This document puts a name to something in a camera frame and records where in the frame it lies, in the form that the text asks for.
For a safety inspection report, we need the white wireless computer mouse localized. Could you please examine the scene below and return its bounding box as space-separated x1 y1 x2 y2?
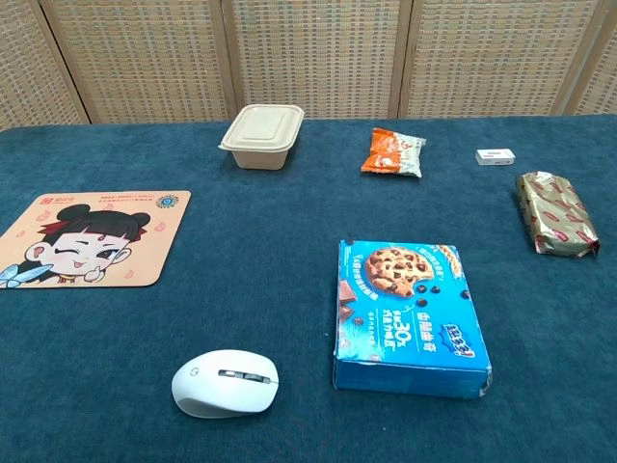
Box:
171 349 281 419

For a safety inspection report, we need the cartoon girl mouse pad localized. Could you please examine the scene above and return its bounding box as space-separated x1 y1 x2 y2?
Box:
0 190 193 290

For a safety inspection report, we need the teal blue tablecloth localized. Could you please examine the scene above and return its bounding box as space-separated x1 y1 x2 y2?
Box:
0 114 617 463

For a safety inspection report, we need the orange and white snack bag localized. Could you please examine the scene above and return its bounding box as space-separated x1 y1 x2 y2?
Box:
360 126 428 178

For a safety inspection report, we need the beige lidded food container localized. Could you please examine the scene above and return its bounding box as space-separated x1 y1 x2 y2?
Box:
218 103 306 171

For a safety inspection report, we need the blue chocolate cookie box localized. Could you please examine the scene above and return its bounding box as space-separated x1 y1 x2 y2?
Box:
332 239 494 400

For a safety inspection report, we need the woven folding screen panel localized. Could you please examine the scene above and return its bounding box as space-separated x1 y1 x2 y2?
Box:
0 0 92 131
551 0 617 117
222 0 414 121
39 0 238 124
397 0 609 120

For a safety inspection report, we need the small white box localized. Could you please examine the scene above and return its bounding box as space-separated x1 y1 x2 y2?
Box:
475 149 517 167

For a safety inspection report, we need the gold foil snack package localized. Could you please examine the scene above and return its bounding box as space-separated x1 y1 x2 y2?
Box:
516 170 602 259

